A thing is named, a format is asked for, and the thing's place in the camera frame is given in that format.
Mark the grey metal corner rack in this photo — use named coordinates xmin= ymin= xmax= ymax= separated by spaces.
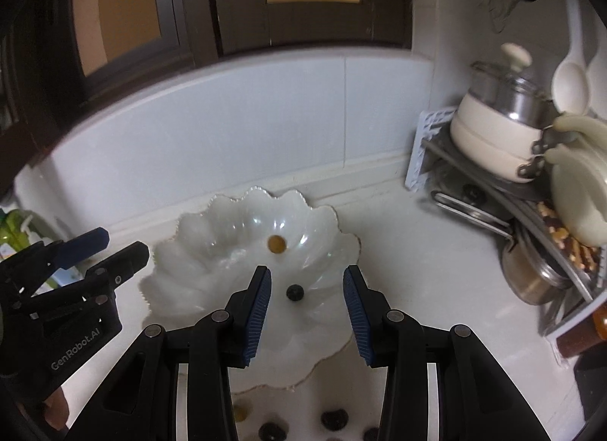
xmin=422 ymin=135 xmax=607 ymax=342

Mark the large cream pan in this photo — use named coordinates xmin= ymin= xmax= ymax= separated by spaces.
xmin=549 ymin=152 xmax=607 ymax=246

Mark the cream saucepan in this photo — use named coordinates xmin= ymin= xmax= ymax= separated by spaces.
xmin=458 ymin=93 xmax=607 ymax=157
xmin=450 ymin=121 xmax=598 ymax=184

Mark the dark purple plum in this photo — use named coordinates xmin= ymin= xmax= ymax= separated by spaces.
xmin=321 ymin=409 xmax=349 ymax=431

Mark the white scalloped ceramic bowl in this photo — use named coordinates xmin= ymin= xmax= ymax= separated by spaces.
xmin=138 ymin=186 xmax=362 ymax=394

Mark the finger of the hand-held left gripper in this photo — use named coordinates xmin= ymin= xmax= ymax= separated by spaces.
xmin=4 ymin=227 xmax=111 ymax=289
xmin=82 ymin=240 xmax=151 ymax=302

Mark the person's left hand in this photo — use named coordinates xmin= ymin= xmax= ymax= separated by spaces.
xmin=42 ymin=387 xmax=69 ymax=429

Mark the white plastic lattice panel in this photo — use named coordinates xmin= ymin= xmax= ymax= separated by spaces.
xmin=405 ymin=109 xmax=458 ymax=193

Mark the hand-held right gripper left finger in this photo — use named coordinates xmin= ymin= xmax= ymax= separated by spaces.
xmin=71 ymin=265 xmax=272 ymax=441

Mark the green dish soap bottle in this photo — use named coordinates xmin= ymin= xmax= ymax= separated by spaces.
xmin=0 ymin=208 xmax=30 ymax=260

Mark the beaded trivet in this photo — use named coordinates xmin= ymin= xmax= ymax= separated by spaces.
xmin=536 ymin=201 xmax=603 ymax=272

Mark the glass pan lid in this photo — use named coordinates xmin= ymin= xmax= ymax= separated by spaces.
xmin=431 ymin=189 xmax=517 ymax=239

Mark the stainless steel pot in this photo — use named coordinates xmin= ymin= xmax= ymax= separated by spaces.
xmin=501 ymin=227 xmax=576 ymax=305

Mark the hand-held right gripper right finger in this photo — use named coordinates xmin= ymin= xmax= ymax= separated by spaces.
xmin=342 ymin=265 xmax=546 ymax=441

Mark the white plastic ladle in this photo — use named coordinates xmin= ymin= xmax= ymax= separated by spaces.
xmin=551 ymin=0 xmax=593 ymax=112

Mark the brown bottle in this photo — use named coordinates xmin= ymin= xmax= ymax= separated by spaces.
xmin=557 ymin=306 xmax=607 ymax=359

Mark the white bottle with blue label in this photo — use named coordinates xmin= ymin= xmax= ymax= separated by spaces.
xmin=20 ymin=218 xmax=85 ymax=289

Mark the glass lid with cream knob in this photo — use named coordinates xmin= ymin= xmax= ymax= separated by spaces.
xmin=470 ymin=43 xmax=546 ymax=91

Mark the steel steamer insert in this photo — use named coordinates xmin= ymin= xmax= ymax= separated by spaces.
xmin=469 ymin=72 xmax=557 ymax=131

